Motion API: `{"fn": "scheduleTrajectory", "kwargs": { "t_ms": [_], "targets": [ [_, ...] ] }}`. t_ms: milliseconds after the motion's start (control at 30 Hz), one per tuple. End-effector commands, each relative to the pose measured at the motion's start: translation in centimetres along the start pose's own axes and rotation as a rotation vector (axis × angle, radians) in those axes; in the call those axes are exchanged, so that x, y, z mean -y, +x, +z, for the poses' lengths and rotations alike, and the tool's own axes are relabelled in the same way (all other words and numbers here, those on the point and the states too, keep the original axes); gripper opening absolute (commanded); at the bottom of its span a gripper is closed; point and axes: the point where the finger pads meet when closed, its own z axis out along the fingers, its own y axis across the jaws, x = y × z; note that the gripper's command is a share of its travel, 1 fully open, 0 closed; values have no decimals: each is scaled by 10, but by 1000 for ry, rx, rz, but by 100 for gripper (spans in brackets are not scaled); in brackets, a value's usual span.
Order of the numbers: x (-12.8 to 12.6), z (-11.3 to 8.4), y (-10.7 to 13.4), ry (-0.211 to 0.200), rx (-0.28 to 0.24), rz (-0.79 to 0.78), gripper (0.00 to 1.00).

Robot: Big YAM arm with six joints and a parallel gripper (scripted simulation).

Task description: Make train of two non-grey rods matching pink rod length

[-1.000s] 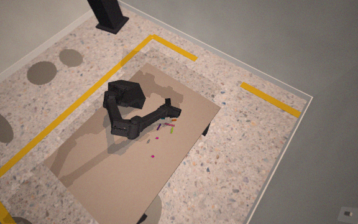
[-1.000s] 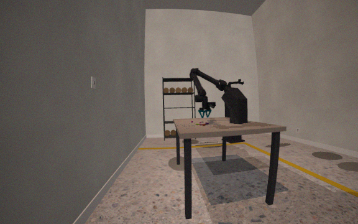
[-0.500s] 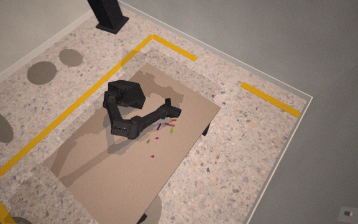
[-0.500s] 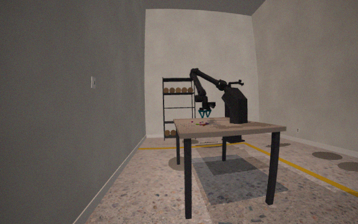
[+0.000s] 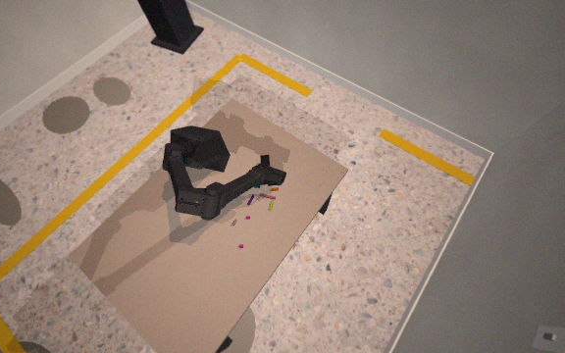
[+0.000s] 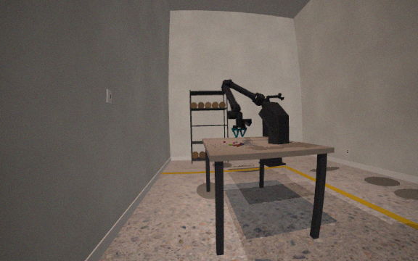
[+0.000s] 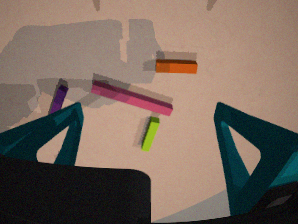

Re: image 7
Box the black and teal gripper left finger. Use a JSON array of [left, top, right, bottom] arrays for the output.
[[0, 102, 84, 166]]

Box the pink rod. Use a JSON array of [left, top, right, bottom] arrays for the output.
[[91, 80, 173, 116]]

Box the purple rod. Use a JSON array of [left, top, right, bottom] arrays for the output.
[[50, 84, 69, 114]]

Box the orange rod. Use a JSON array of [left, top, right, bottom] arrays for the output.
[[156, 59, 198, 74]]

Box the lime green rod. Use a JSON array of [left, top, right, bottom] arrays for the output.
[[141, 117, 160, 152]]

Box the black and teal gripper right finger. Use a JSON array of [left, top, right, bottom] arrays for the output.
[[214, 102, 298, 216]]

